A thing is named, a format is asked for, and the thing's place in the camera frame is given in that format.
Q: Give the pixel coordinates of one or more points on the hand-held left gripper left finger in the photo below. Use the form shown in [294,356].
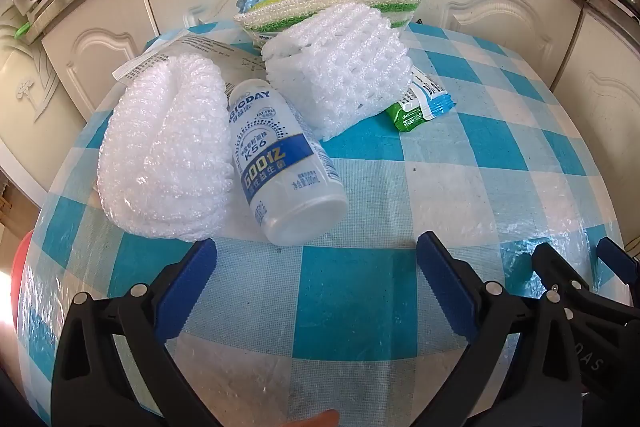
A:
[187,277]

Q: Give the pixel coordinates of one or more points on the green and blue snack packet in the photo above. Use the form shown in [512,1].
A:
[415,112]

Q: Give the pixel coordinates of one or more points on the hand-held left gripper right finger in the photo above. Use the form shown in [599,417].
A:
[445,282]

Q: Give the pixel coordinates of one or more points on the blue white checked tablecloth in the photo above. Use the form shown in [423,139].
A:
[350,287]

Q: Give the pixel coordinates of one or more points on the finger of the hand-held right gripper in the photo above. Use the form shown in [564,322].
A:
[557,269]
[620,264]

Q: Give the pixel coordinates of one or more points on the white foam net sleeve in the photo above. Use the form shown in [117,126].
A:
[340,67]

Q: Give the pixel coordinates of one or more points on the white bubble wrap roll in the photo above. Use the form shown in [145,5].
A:
[160,147]

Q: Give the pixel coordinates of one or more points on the pink plastic bucket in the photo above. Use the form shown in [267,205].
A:
[20,287]

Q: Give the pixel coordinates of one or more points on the white plastic bottle blue label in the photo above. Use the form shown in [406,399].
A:
[280,167]

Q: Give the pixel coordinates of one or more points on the white fridge with leaf pattern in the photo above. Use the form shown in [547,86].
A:
[30,127]

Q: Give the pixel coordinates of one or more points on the person's left hand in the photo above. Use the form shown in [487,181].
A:
[320,421]

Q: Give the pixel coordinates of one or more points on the green plastic clip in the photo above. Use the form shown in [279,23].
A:
[22,30]

